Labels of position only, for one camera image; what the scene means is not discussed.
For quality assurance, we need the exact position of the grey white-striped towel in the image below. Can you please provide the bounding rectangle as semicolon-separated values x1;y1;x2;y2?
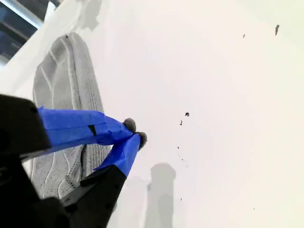
29;32;112;200

